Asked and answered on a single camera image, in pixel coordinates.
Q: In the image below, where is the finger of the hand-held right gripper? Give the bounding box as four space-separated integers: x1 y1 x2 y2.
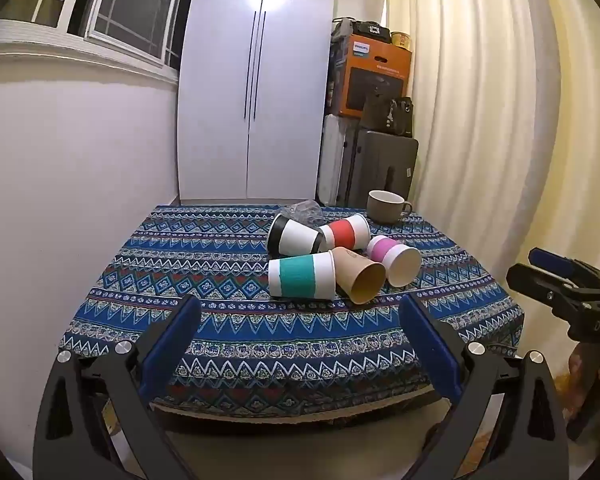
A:
506 263 600 322
528 247 600 292

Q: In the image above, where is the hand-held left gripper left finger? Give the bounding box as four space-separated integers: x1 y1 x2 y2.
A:
32 294 203 480

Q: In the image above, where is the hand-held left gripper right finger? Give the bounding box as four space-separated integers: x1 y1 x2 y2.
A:
399 294 571 480

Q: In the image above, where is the pink banded paper cup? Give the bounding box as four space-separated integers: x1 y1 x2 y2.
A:
366 234 423 288

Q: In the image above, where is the plain brown paper cup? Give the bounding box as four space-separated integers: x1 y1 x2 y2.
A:
330 247 387 306

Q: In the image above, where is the teal banded paper cup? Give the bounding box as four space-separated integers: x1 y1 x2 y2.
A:
268 251 337 302

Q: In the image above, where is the red banded paper cup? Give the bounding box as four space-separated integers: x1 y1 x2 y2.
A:
320 214 371 252

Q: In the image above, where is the black and white paper cup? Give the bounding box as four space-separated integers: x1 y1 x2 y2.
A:
266 213 328 257

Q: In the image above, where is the blue patterned tablecloth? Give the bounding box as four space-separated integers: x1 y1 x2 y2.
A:
58 203 526 418

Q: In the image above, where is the grey ceramic mug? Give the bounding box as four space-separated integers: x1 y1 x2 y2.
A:
366 190 414 225

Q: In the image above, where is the cream curtain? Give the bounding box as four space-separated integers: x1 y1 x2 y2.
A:
386 0 600 391

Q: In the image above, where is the grey suitcase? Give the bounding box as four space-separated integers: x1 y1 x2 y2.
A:
347 127 420 209

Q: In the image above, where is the black handbag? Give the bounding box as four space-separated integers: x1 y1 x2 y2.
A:
361 94 415 136

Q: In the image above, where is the white wardrobe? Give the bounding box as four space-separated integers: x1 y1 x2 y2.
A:
176 0 339 206

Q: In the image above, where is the orange cardboard box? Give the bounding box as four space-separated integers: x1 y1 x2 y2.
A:
329 34 414 117

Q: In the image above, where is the white framed window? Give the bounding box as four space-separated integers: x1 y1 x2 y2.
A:
0 0 192 69

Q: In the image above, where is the black camera bag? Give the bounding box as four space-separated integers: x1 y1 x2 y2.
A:
352 20 392 40

